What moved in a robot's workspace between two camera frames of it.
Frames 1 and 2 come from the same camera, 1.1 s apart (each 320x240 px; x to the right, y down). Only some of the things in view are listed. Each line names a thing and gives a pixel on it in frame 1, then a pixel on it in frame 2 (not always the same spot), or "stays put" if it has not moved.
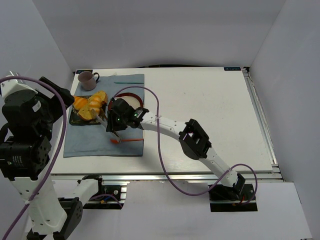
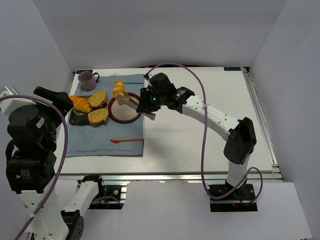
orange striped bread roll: (94, 102) -> (119, 88)
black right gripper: (111, 122) -> (144, 100)
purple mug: (88, 80) stays put
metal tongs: (116, 140) -> (123, 98)
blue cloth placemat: (93, 140) stays put
